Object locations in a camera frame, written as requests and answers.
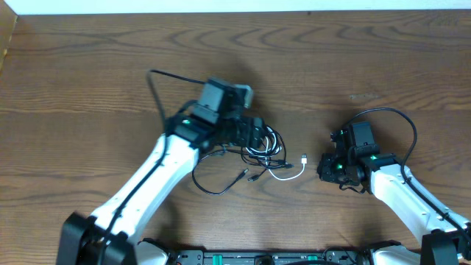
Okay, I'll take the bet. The white USB cable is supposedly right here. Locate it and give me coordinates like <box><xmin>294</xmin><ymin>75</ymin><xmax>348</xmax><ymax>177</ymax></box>
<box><xmin>245</xmin><ymin>125</ymin><xmax>308</xmax><ymax>182</ymax></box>

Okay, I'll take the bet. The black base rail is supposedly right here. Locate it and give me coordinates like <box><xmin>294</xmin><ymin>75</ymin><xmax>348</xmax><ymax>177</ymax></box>
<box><xmin>139</xmin><ymin>238</ymin><xmax>424</xmax><ymax>265</ymax></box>

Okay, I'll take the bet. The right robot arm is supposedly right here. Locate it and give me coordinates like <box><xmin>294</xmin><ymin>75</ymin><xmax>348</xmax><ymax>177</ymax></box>
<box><xmin>317</xmin><ymin>122</ymin><xmax>470</xmax><ymax>264</ymax></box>

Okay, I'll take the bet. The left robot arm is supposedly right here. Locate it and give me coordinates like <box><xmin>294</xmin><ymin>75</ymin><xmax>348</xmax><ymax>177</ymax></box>
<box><xmin>56</xmin><ymin>78</ymin><xmax>265</xmax><ymax>264</ymax></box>

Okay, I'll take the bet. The black USB cable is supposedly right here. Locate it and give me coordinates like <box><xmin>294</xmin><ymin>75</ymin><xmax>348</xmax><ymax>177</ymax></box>
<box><xmin>191</xmin><ymin>124</ymin><xmax>294</xmax><ymax>197</ymax></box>

